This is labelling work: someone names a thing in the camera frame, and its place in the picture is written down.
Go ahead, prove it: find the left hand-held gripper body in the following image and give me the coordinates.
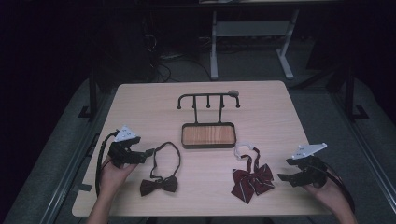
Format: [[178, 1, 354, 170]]
[[106, 124, 147, 169]]

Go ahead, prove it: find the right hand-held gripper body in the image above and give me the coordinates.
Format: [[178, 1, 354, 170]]
[[291, 142, 329, 189]]

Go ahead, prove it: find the black bow tie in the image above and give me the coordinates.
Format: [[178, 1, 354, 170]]
[[139, 141, 182, 198]]

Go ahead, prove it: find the dark red striped bow tie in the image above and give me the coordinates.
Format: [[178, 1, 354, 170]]
[[231, 142, 276, 204]]

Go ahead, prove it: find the black hook rack wooden tray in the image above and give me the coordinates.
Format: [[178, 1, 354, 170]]
[[177, 90, 241, 149]]

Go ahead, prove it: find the person's right hand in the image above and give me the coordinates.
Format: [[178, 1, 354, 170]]
[[303, 178, 348, 213]]

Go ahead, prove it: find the person's left hand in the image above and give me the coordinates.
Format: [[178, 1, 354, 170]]
[[98, 157, 138, 200]]

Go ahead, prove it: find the grey tape strip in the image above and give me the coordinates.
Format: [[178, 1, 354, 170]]
[[73, 183, 93, 193]]

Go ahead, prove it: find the black metal stand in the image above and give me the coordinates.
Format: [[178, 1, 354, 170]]
[[341, 62, 370, 121], [78, 69, 101, 119]]

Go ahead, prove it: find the grey metal desk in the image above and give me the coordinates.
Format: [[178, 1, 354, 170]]
[[199, 0, 344, 80]]

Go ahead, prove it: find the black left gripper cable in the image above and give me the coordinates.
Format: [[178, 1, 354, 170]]
[[94, 130, 120, 198]]

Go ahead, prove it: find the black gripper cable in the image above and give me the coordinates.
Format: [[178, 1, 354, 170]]
[[321, 161, 357, 214], [94, 130, 120, 198]]

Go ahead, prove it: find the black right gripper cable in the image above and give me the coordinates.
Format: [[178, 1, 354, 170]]
[[321, 161, 357, 214]]

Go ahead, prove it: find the tangle of floor cables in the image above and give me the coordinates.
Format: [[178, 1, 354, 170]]
[[142, 15, 213, 83]]

